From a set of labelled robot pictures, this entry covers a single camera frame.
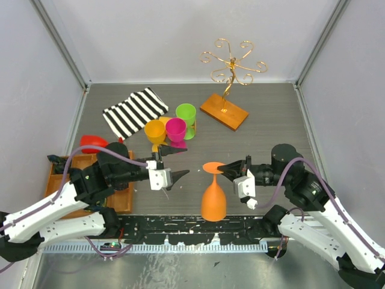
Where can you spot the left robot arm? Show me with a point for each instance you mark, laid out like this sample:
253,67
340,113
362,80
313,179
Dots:
25,232

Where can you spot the yellow plastic wine glass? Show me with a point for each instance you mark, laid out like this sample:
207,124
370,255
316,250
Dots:
164,120

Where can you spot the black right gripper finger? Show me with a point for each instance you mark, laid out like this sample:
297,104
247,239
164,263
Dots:
231,175
235,168

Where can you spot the red plastic wine glass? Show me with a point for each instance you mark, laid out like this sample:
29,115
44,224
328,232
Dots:
92,140

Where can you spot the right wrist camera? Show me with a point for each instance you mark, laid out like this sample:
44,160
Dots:
244,188

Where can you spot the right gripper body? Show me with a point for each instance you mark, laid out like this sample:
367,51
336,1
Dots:
248,164

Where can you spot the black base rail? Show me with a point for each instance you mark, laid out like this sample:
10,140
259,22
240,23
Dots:
192,230

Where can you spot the wooden compartment tray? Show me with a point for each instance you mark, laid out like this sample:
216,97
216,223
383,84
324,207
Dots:
95,193

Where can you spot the green plastic wine glass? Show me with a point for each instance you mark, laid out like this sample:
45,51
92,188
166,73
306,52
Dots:
187,112

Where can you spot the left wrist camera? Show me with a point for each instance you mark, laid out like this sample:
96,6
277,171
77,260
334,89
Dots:
158,178

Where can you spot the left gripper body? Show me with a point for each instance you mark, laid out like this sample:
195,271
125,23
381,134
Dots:
159,158

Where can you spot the white slotted cable duct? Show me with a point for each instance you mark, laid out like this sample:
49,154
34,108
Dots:
215,247

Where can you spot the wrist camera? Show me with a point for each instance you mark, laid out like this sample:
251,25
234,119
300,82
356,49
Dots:
244,188
158,178

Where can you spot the gold wire wine glass rack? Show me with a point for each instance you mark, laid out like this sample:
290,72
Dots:
218,106

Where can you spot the black white striped cloth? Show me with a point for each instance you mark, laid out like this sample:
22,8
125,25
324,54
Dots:
131,115

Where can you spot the yellow-orange plastic wine glass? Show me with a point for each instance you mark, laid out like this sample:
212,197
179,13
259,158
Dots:
156,133

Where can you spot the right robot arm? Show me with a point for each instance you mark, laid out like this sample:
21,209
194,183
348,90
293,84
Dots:
359,260

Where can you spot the magenta plastic wine glass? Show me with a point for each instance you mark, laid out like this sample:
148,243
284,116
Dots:
176,132

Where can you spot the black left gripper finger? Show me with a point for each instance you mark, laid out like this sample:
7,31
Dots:
165,150
175,176

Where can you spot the orange plastic wine glass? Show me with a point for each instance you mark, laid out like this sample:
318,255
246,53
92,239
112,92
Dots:
214,204

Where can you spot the rolled dark orange-floral tie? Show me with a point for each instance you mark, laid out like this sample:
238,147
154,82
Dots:
58,164

